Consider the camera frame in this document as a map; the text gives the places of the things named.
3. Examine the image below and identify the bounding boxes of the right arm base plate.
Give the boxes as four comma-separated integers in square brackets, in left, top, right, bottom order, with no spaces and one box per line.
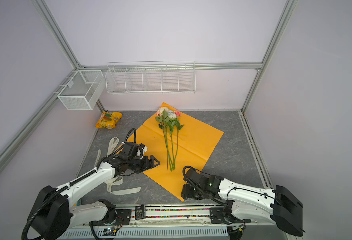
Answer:
[209,207,251,225]

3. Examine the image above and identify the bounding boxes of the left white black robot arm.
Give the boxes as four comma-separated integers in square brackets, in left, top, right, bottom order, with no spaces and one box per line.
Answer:
[21,155,160,240]

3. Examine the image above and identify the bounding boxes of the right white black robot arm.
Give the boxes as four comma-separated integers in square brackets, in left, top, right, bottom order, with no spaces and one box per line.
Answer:
[181,166,304,237]

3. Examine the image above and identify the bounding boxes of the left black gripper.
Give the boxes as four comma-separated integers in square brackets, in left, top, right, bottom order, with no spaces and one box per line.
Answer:
[128,155,160,174]

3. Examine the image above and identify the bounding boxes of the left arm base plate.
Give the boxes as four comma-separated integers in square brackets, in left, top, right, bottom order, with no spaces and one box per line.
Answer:
[93,209,132,226]

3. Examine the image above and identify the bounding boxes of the white mesh box basket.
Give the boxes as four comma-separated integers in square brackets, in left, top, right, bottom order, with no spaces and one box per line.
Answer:
[58,70,106,111]

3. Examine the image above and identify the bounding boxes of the cream printed ribbon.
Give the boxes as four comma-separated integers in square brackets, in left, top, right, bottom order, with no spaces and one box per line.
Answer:
[105,137,142,196]

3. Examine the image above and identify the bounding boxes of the white wire shelf basket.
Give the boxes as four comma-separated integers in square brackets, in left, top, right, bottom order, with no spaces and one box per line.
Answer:
[105,61,196,94]

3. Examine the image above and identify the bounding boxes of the black box on rail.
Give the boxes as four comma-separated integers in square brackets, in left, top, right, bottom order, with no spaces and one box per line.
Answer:
[135,205,146,221]

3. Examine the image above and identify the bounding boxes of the light pink fake rose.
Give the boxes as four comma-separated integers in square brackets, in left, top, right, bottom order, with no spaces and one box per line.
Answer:
[155,108,170,170]

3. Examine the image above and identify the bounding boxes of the pale blue fake rose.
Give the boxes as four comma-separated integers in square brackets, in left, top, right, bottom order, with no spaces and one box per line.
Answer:
[168,111,176,172]

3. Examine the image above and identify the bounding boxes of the white fake rose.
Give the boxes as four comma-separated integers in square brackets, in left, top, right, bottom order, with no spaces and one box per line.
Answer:
[163,109,176,172]

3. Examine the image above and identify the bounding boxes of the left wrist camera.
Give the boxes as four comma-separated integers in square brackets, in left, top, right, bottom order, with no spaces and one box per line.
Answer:
[121,142,148,159]

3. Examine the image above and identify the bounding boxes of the orange wrapping paper sheet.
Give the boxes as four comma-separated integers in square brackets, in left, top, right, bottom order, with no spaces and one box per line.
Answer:
[137,113,224,201]

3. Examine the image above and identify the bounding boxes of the cream fake rose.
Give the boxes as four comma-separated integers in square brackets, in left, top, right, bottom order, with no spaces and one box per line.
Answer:
[156,107,174,172]

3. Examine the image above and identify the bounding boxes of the yellow snack bag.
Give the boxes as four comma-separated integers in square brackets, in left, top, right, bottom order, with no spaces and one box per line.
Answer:
[95,111,123,130]

